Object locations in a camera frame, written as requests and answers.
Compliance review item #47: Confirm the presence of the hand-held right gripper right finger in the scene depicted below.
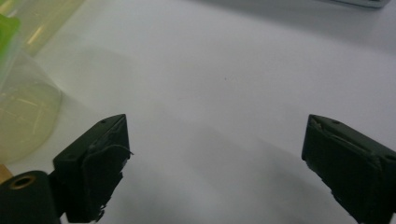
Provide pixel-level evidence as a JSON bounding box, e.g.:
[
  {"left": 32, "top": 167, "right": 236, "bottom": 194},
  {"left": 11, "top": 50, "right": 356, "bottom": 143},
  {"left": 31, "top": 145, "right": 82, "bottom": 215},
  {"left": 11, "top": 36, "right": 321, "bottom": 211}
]
[{"left": 301, "top": 114, "right": 396, "bottom": 224}]

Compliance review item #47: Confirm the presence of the clear plastic container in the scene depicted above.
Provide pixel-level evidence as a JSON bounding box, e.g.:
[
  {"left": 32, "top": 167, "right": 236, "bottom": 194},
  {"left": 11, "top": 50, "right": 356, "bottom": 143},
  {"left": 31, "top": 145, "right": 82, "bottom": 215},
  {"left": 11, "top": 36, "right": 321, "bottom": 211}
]
[
  {"left": 12, "top": 0, "right": 86, "bottom": 58},
  {"left": 0, "top": 50, "right": 64, "bottom": 164}
]

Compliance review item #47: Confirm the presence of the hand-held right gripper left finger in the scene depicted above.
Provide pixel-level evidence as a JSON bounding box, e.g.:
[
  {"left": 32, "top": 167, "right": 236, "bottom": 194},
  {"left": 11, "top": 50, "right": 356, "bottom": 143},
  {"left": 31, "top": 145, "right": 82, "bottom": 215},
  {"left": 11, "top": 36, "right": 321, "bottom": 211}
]
[{"left": 49, "top": 114, "right": 132, "bottom": 224}]

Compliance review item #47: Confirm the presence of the green plastic lid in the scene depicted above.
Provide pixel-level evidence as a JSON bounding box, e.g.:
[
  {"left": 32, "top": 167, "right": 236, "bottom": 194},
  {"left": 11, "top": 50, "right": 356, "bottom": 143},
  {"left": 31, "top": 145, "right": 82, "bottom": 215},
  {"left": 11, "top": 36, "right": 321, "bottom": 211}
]
[{"left": 0, "top": 13, "right": 21, "bottom": 62}]

